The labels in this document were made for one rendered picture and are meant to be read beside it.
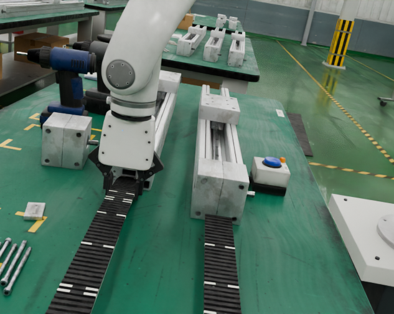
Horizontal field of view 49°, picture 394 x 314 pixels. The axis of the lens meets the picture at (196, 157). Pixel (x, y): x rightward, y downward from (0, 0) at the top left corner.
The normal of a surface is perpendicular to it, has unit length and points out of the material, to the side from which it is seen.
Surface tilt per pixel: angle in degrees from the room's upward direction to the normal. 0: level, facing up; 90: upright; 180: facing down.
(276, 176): 90
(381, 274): 90
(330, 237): 0
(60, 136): 90
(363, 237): 1
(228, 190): 90
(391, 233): 1
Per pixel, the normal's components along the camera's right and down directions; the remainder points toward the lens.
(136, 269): 0.16, -0.92
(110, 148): -0.09, 0.33
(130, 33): -0.15, 0.13
